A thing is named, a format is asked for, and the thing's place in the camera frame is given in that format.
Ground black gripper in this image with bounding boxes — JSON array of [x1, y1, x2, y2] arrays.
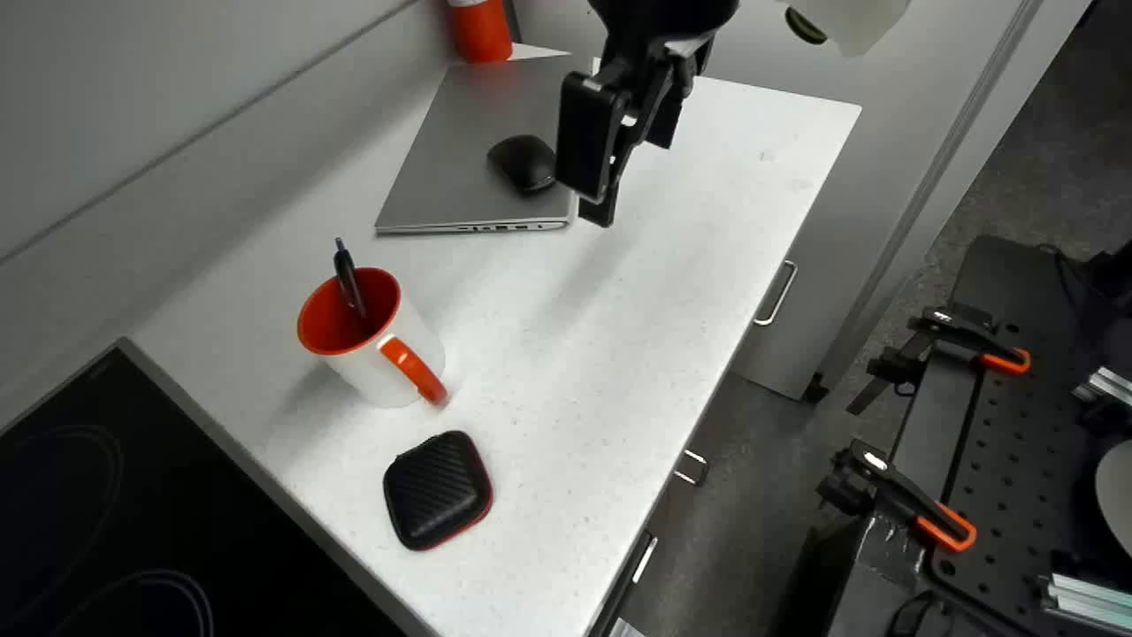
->
[[576, 0, 718, 230]]

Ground black pen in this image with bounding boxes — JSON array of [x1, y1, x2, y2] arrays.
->
[[329, 237, 376, 338]]

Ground black computer mouse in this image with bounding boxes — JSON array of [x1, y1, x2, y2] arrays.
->
[[485, 130, 560, 197]]

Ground silver closed laptop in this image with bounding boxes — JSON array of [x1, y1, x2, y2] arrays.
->
[[372, 54, 583, 241]]

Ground orange spray can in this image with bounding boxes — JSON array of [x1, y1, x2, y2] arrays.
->
[[442, 0, 518, 66]]

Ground drawer front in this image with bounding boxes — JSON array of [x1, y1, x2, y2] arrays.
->
[[728, 103, 879, 402]]

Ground black clamp orange grip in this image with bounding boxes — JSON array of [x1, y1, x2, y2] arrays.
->
[[842, 306, 1038, 418], [814, 437, 984, 560]]

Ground black case red trim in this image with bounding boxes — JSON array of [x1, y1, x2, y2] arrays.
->
[[377, 430, 500, 556]]

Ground wooden drawer cabinet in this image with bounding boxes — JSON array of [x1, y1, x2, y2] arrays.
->
[[811, 230, 1132, 637]]

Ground aluminium profile bar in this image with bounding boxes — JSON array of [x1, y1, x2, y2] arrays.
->
[[1068, 360, 1132, 413], [1041, 571, 1132, 637]]

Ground white round plate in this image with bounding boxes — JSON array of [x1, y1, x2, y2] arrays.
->
[[1089, 437, 1132, 560]]

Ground black induction cooktop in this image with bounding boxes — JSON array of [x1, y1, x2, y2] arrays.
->
[[0, 338, 419, 637]]

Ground long silver drawer handle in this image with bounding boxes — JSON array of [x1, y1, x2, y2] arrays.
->
[[750, 259, 804, 333]]

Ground small silver cabinet handle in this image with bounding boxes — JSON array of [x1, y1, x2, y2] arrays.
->
[[631, 530, 662, 589], [672, 443, 710, 490]]

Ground white mug orange handle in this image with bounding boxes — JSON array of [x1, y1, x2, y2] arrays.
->
[[295, 267, 453, 413]]

